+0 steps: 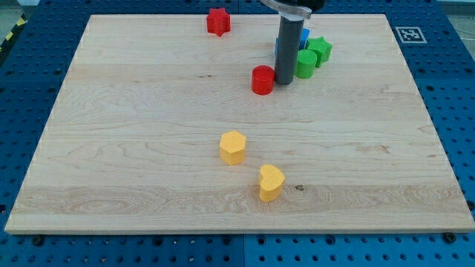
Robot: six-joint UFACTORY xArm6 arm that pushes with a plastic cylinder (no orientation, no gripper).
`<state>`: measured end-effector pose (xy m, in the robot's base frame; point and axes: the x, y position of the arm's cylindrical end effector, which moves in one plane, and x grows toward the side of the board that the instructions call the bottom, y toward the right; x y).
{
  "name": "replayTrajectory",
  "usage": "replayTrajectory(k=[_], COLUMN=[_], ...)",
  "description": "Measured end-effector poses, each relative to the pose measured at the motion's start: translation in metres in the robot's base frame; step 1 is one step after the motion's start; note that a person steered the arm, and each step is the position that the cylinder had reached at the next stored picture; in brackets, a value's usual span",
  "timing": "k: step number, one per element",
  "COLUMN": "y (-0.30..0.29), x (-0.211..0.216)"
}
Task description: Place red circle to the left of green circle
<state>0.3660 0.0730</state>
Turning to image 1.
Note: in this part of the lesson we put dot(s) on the yellow hexagon block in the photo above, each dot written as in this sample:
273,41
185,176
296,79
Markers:
232,147

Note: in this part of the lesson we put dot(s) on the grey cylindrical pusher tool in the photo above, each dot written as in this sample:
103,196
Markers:
289,36

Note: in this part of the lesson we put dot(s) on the green star block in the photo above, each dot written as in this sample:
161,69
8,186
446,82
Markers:
321,47

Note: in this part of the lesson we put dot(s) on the yellow heart block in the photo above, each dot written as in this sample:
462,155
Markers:
271,182

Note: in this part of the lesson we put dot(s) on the green cylinder block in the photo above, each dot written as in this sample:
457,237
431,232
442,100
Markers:
305,65

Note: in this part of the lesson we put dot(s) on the white fiducial marker tag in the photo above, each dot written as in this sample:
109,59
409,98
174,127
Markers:
410,35

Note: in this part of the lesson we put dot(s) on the blue cube block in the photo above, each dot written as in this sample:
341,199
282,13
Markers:
302,43

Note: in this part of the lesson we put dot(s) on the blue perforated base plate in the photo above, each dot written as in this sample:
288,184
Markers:
35,68

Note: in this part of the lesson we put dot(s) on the red star block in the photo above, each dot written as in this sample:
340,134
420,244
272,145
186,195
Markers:
218,21

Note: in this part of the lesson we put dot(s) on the wooden board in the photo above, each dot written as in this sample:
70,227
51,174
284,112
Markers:
132,144

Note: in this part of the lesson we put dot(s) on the red cylinder block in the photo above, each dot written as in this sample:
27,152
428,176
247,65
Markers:
262,79

